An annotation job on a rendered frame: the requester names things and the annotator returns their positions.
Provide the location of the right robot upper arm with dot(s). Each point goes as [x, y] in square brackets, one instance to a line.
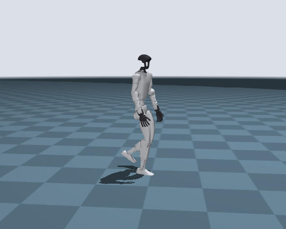
[136, 78]

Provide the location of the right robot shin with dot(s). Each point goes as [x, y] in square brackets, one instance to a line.
[144, 152]

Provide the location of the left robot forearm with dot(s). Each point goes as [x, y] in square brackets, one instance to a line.
[154, 102]

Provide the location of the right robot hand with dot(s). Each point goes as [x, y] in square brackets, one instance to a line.
[143, 119]

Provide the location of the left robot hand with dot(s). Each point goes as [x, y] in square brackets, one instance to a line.
[159, 115]

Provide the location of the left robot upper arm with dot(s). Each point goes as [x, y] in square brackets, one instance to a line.
[151, 91]

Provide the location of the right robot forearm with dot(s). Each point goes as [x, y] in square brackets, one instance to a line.
[136, 102]

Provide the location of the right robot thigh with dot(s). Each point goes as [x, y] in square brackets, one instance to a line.
[146, 131]

